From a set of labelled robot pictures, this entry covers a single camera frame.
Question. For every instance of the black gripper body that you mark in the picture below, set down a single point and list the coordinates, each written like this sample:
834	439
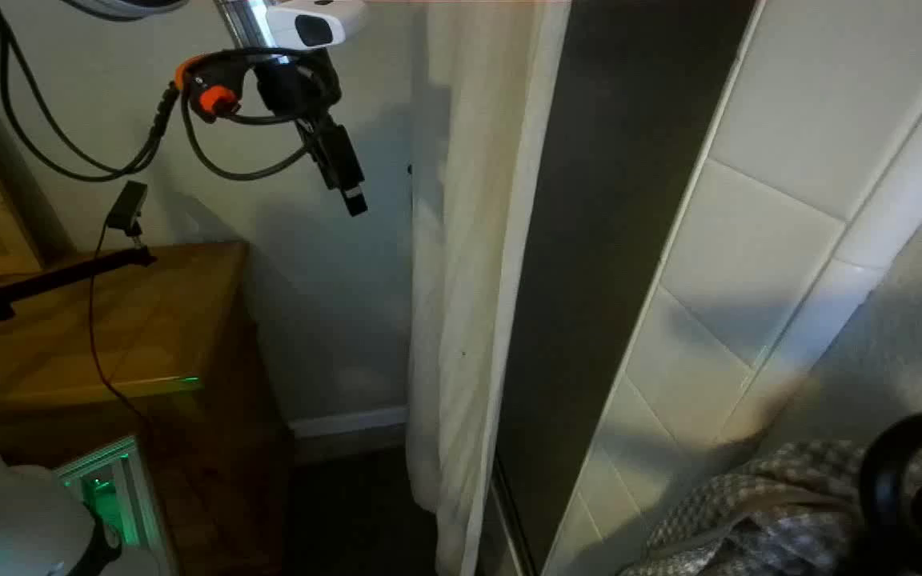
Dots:
331	148

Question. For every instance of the white sheer curtain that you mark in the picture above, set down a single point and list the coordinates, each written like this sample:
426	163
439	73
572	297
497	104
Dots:
471	267

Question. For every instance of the small black plug adapter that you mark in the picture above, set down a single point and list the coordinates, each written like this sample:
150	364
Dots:
130	204

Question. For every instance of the dark window panel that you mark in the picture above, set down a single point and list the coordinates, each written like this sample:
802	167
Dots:
611	213

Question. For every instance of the black bar stand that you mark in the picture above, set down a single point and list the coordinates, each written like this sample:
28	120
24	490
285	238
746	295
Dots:
50	279

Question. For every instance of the grey box with green light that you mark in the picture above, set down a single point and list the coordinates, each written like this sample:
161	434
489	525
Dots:
121	490

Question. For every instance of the grey patterned cloth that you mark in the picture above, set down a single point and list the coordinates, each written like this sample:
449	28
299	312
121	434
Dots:
760	513

